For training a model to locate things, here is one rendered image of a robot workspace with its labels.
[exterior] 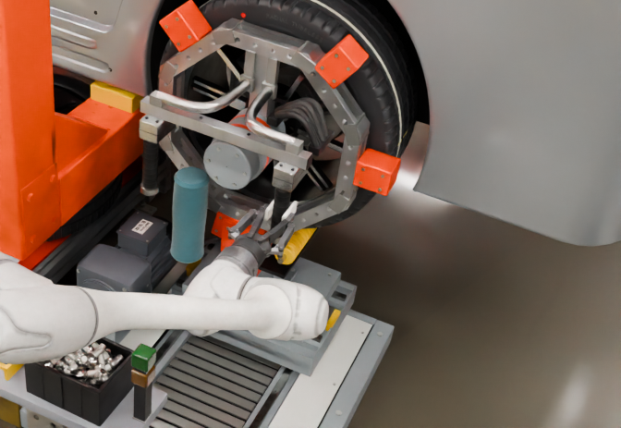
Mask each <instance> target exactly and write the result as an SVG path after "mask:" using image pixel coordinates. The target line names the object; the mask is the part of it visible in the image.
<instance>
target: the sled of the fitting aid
mask: <svg viewBox="0 0 621 428"><path fill-rule="evenodd" d="M216 243H217V242H215V243H211V244H207V245H206V247H205V248H204V254H203V256H202V258H200V259H199V260H198V261H197V262H195V263H189V265H188V266H187V267H186V270H185V271H184V273H183V274H182V275H181V276H180V277H179V278H178V280H177V281H176V282H175V283H174V284H173V286H172V287H170V288H169V289H168V290H167V292H166V293H165V295H177V296H183V295H182V284H183V283H184V282H185V280H186V279H187V278H188V277H189V275H190V274H191V273H192V272H193V271H194V269H195V268H196V267H197V266H198V265H199V264H200V262H201V261H202V260H203V259H204V257H205V256H206V255H207V254H208V253H209V251H210V250H211V249H212V248H213V247H214V245H215V244H216ZM356 290H357V286H355V285H353V284H350V283H348V282H346V281H343V280H341V279H340V283H339V284H338V286H337V288H336V289H335V291H334V293H333V295H332V296H331V298H330V299H329V300H328V306H329V313H328V319H327V324H326V327H325V329H324V330H323V332H322V333H321V334H319V335H318V336H317V337H315V338H312V339H307V340H304V341H303V342H302V343H301V342H298V341H297V340H291V339H290V340H288V341H285V340H277V339H264V338H259V337H257V336H255V335H253V334H252V333H251V332H250V331H249V330H219V331H218V332H215V333H213V334H210V335H208V336H212V337H214V338H217V339H219V340H222V341H224V342H226V343H228V344H230V345H233V346H235V347H238V348H240V349H244V350H246V351H248V352H250V353H253V354H255V355H258V356H260V357H262V358H265V359H266V360H269V361H273V362H275V363H277V364H280V365H282V366H285V367H287V368H289V369H291V370H293V371H296V372H298V373H302V374H305V375H307V376H308V377H311V375H312V373H313V372H314V370H315V368H316V366H317V365H318V363H319V361H320V360H321V358H322V356H323V354H324V352H325V351H326V350H327V348H328V346H329V344H330V343H331V341H332V339H333V338H334V336H335V333H336V332H337V330H338V328H339V327H340V325H341V323H342V322H343V321H344V319H345V317H346V316H347V313H348V311H349V310H350V308H351V306H352V305H353V303H354V298H355V295H356Z"/></svg>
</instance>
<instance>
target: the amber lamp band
mask: <svg viewBox="0 0 621 428"><path fill-rule="evenodd" d="M154 378H155V365H153V366H152V368H151V369H150V370H149V371H148V373H147V374H144V373H140V372H138V371H136V370H134V368H133V369H132V370H131V382H132V383H133V384H136V385H139V386H142V387H144V388H147V387H148V386H149V385H150V383H151V382H152V380H153V379H154Z"/></svg>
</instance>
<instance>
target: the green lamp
mask: <svg viewBox="0 0 621 428"><path fill-rule="evenodd" d="M155 362H156V349H154V348H152V347H149V346H147V345H145V344H142V343H140V344H139V345H138V346H137V348H136V349H135V350H134V351H133V353H132V354H131V365H132V367H134V368H137V369H139V370H141V371H144V372H148V371H149V370H150V369H151V368H152V366H153V365H154V364H155Z"/></svg>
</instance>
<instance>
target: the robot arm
mask: <svg viewBox="0 0 621 428"><path fill-rule="evenodd" d="M297 204H298V202H296V201H294V202H293V203H292V204H291V205H290V207H289V208H288V210H286V212H285V213H284V214H283V216H282V221H281V222H280V223H279V224H278V225H277V226H275V227H274V228H273V229H272V230H270V231H269V232H266V233H265V234H264V235H261V234H259V233H258V232H259V230H260V227H261V225H262V222H263V218H264V221H267V220H268V219H269V218H270V217H271V215H272V214H273V208H274V201H272V202H271V204H265V205H264V207H261V208H260V211H256V210H255V209H251V210H250V211H249V212H248V213H247V214H246V215H245V216H244V217H243V218H242V219H241V220H240V221H239V222H238V223H237V224H236V225H235V226H232V227H230V228H228V238H229V239H233V240H234V242H233V244H232V245H231V246H229V247H226V248H224V249H223V250H222V252H221V253H220V254H219V255H218V256H217V258H216V259H214V261H213V262H212V264H211V265H209V266H207V267H205V268H204V269H203V270H202V271H201V272H199V273H198V275H197V276H196V277H195V278H194V279H193V280H192V282H191V283H190V285H189V286H188V288H187V290H186V291H185V293H184V295H183V296H177V295H165V294H152V293H133V292H111V291H101V290H95V289H88V288H85V287H77V286H61V285H54V284H53V282H52V281H51V280H49V279H47V278H45V277H43V276H41V275H38V274H36V273H34V272H32V271H31V270H29V269H27V268H26V267H24V266H22V265H20V264H18V263H16V262H14V261H13V260H11V259H9V258H8V257H7V256H6V255H4V254H3V253H2V252H1V251H0V362H2V363H8V364H26V363H34V362H40V361H49V360H53V359H57V358H61V357H64V356H66V355H67V354H69V353H71V352H74V351H77V350H79V349H84V348H86V347H87V346H89V345H90V344H91V343H93V342H95V341H96V340H98V339H100V338H102V337H104V336H107V335H109V334H111V333H114V332H117V331H122V330H133V329H186V330H187V331H189V332H190V333H191V334H193V335H194V336H208V335H210V334H213V333H215V332H218V331H219V330H249V331H250V332H251V333H252V334H253V335H255V336H257V337H259V338H264V339H277V340H285V341H288V340H290V339H291V340H307V339H312V338H315V337H317V336H318V335H319V334H321V333H322V332H323V330H324V329H325V327H326V324H327V319H328V313H329V306H328V302H327V301H326V300H325V298H324V296H323V295H322V294H321V293H319V292H318V291H316V290H315V289H313V288H311V287H308V286H305V285H302V284H299V283H295V282H291V281H286V280H281V279H275V278H268V277H267V278H261V277H256V276H257V273H258V268H259V267H260V265H261V264H262V262H263V261H264V259H265V258H267V257H269V256H270V255H271V254H274V255H277V257H278V258H283V253H284V249H285V247H286V245H287V243H288V242H289V241H290V239H291V237H292V236H293V234H294V229H295V224H294V223H292V222H293V220H294V216H295V212H296V210H297ZM254 220H255V221H254ZM253 221H254V223H253V225H252V227H251V228H250V231H249V233H245V234H242V235H240V234H241V233H242V232H243V231H244V230H245V229H246V228H247V227H248V226H249V225H250V224H251V223H252V222H253ZM284 232H285V233H284ZM283 233H284V235H283V236H282V237H281V238H280V240H279V243H278V244H276V246H274V248H271V244H272V242H274V241H275V240H276V239H277V238H279V237H280V236H281V235H282V234H283Z"/></svg>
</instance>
